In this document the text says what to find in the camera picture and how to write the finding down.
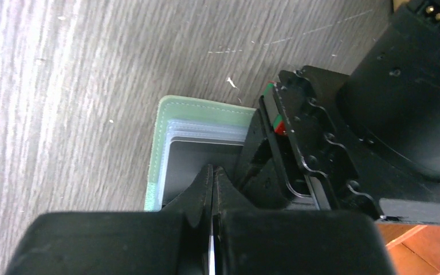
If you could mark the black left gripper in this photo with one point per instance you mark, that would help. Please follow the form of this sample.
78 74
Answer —
343 171

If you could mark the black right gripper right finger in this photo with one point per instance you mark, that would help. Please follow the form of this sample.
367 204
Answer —
249 240

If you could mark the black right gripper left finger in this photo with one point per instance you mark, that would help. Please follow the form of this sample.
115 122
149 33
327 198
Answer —
174 240

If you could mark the black credit card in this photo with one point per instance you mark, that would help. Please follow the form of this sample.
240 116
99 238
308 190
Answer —
187 155

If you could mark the green card holder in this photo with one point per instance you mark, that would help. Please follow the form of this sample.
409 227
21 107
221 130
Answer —
187 117

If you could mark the white credit card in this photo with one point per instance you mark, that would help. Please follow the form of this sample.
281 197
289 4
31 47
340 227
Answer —
211 256

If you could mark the orange compartment tray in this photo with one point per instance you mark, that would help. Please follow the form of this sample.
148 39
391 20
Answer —
414 249

